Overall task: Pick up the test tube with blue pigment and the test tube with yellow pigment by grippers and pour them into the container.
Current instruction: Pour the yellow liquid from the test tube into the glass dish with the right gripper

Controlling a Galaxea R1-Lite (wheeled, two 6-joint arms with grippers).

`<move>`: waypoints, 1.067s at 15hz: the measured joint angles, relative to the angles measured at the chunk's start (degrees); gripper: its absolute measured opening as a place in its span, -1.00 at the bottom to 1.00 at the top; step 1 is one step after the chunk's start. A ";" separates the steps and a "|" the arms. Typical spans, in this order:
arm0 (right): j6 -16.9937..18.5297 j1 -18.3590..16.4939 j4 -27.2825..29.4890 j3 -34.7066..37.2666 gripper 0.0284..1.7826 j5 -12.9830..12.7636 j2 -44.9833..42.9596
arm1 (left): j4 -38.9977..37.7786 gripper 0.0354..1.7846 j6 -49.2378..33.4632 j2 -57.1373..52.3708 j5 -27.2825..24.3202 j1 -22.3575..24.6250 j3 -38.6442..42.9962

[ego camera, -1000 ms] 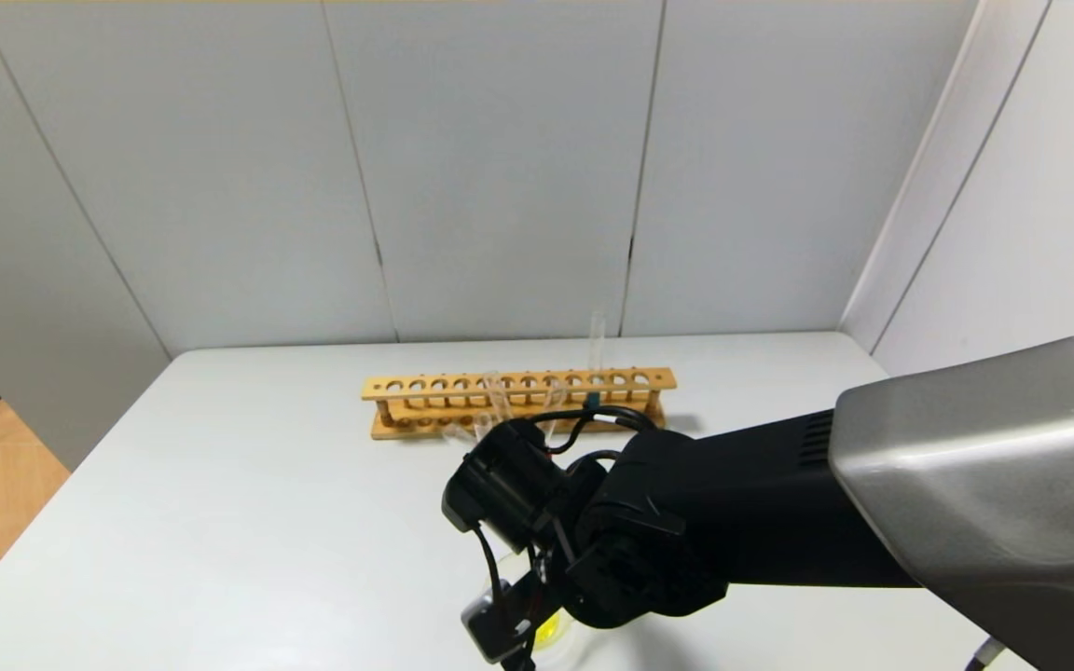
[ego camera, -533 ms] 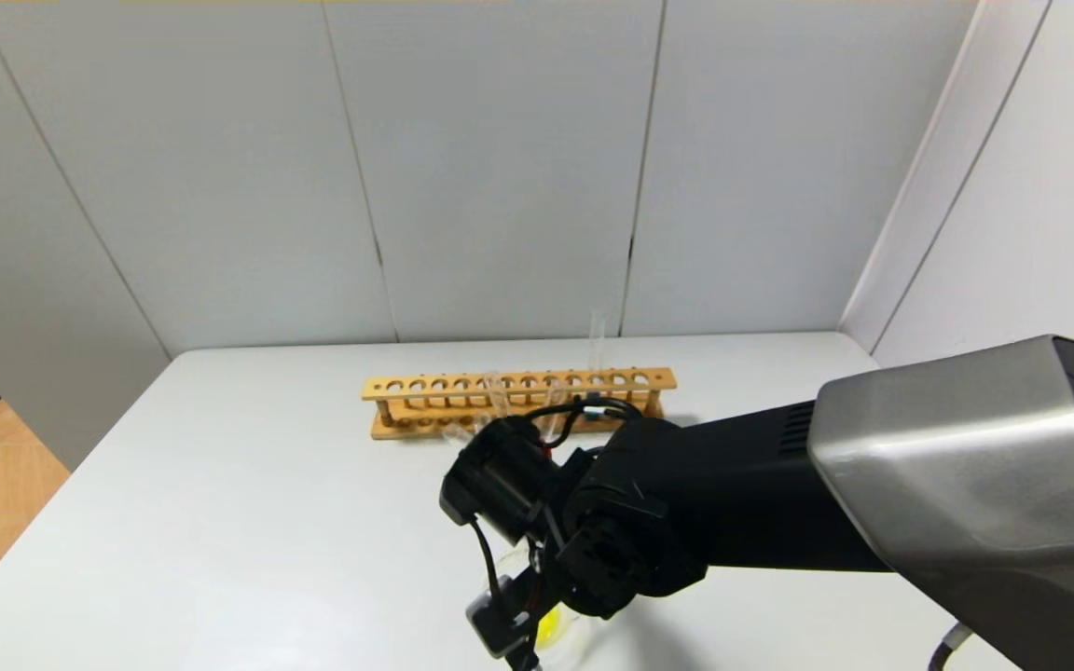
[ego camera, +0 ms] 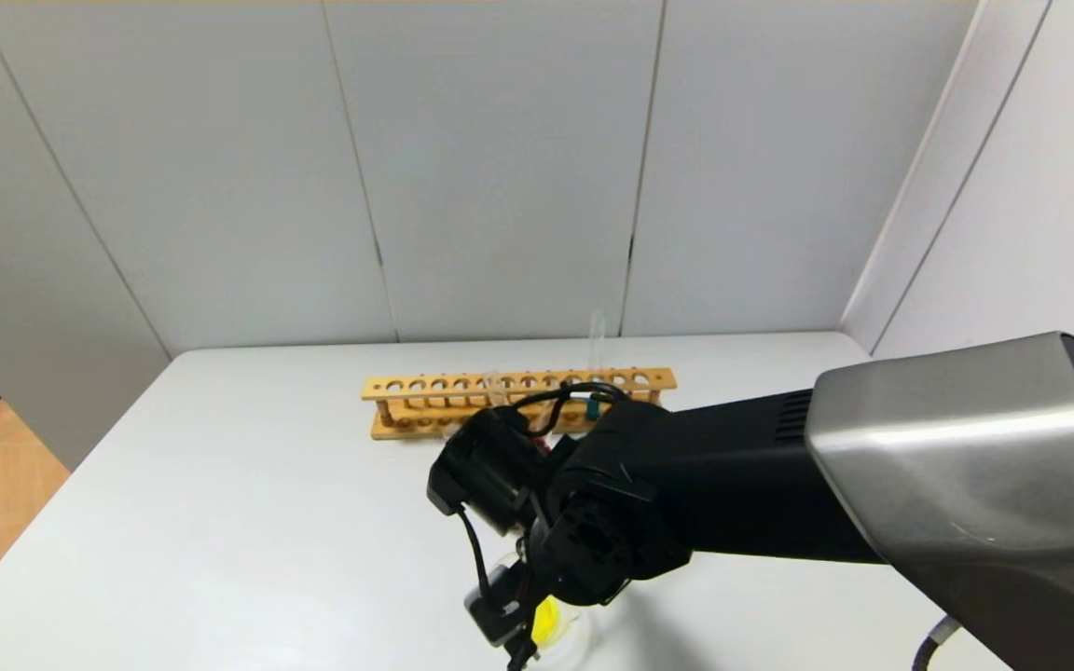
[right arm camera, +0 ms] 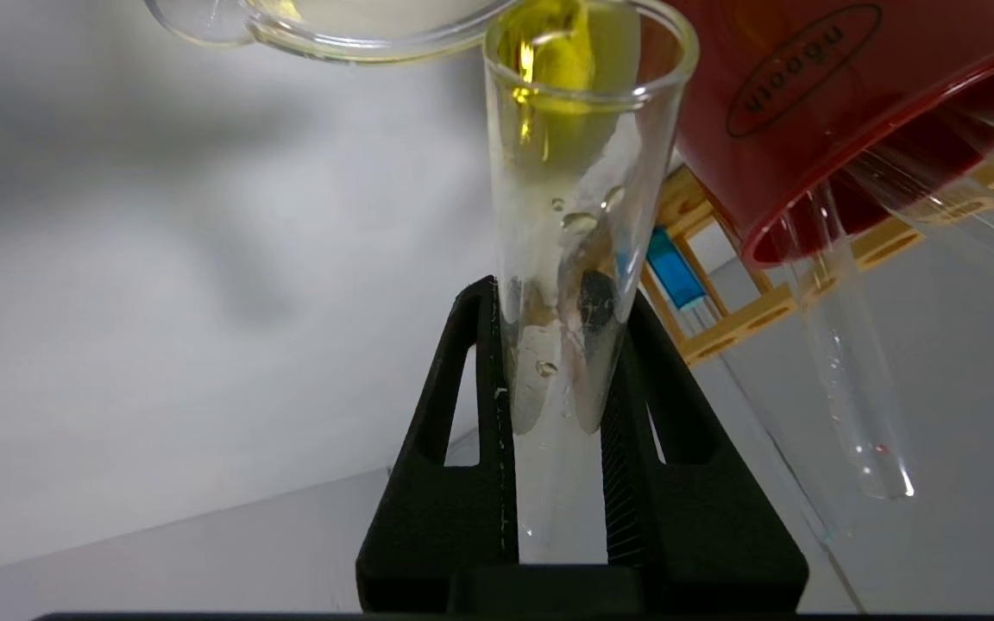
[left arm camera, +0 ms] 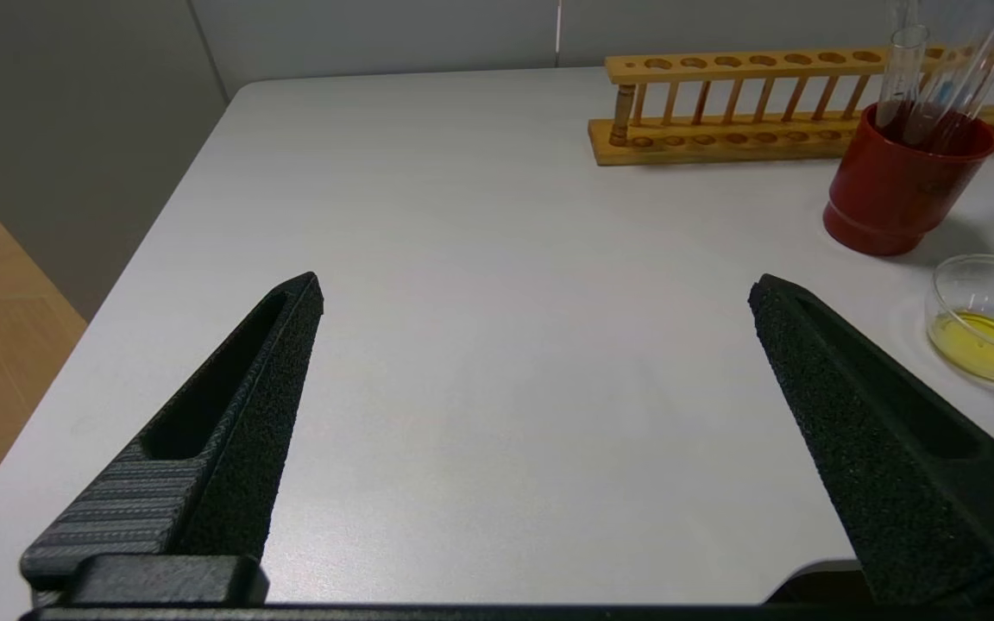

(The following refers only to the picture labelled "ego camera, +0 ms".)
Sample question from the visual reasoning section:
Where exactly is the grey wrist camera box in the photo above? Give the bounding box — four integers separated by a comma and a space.
465, 562, 538, 649

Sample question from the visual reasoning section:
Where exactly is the wooden test tube rack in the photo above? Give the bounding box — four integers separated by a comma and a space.
361, 367, 678, 441

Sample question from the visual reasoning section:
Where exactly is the clear glass beaker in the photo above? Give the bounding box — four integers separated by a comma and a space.
483, 550, 594, 671

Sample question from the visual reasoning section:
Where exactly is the black corrugated hose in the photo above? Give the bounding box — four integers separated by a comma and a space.
910, 615, 959, 671

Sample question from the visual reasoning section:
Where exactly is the test tube with blue pigment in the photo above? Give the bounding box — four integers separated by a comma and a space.
587, 311, 607, 420

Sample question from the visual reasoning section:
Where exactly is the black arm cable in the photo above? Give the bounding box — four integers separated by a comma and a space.
500, 380, 631, 439

